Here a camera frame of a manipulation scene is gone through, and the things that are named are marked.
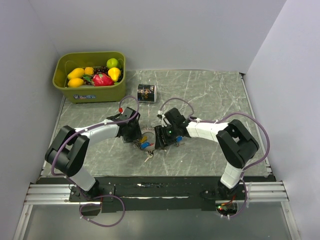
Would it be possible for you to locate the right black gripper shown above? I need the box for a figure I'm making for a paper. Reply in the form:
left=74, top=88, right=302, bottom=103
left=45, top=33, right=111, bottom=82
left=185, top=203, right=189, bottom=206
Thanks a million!
left=154, top=123, right=179, bottom=150

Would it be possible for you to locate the blue tagged key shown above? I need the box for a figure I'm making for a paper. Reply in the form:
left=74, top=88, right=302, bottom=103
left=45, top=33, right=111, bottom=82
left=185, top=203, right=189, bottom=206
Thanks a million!
left=174, top=136, right=185, bottom=147

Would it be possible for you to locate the large silver keyring with rings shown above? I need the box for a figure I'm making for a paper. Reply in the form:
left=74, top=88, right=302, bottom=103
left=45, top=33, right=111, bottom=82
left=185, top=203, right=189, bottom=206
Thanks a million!
left=133, top=127, right=156, bottom=163

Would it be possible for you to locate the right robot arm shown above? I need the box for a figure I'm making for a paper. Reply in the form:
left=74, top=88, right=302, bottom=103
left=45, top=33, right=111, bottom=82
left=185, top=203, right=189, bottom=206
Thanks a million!
left=154, top=107, right=260, bottom=200

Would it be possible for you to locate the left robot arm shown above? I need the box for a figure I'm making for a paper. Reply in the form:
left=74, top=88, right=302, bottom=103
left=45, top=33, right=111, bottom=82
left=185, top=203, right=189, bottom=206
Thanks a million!
left=44, top=107, right=142, bottom=201

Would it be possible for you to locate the black paper cup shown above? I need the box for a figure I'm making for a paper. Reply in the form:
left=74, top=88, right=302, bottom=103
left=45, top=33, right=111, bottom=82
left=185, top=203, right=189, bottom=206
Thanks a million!
left=136, top=84, right=157, bottom=103

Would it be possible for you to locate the red dragon fruit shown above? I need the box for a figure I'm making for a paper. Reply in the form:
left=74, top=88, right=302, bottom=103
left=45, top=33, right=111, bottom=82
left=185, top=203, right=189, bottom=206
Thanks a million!
left=92, top=73, right=114, bottom=87

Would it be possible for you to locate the yellow pear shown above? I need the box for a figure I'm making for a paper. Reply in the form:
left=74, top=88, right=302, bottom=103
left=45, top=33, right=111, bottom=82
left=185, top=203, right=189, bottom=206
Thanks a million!
left=108, top=67, right=122, bottom=82

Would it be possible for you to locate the dark cherries bunch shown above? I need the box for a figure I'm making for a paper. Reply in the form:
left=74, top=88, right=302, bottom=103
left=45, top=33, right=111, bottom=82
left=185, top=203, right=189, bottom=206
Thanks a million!
left=82, top=66, right=124, bottom=86

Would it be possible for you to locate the green lime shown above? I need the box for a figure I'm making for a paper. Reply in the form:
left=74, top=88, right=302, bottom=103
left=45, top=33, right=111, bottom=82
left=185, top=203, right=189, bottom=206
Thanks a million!
left=106, top=58, right=119, bottom=69

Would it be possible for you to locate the small orange fruit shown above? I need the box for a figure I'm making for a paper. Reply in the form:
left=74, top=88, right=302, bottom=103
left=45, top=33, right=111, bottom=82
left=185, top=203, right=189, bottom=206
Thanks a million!
left=84, top=67, right=95, bottom=76

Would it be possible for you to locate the yellow mango lower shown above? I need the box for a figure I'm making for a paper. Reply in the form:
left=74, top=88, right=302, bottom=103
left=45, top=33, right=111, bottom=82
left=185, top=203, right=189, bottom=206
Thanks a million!
left=67, top=78, right=85, bottom=88

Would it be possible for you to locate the yellow mango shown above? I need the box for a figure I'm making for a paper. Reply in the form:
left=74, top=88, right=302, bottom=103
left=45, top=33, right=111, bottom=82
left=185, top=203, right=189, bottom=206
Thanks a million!
left=67, top=78, right=85, bottom=88
left=67, top=67, right=85, bottom=80

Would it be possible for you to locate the yellow mango upper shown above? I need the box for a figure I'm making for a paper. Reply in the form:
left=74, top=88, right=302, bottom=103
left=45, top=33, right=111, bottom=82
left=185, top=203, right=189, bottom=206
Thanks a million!
left=67, top=67, right=85, bottom=80

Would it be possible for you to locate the olive green plastic bin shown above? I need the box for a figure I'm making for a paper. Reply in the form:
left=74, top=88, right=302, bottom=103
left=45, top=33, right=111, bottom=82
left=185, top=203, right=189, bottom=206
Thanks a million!
left=52, top=51, right=126, bottom=104

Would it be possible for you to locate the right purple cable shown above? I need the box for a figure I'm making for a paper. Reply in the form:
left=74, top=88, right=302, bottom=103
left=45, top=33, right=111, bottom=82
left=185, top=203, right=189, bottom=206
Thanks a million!
left=158, top=97, right=272, bottom=221

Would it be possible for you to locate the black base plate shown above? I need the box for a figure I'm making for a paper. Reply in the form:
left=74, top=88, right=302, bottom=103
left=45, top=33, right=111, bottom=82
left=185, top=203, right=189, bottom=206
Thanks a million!
left=69, top=176, right=246, bottom=213

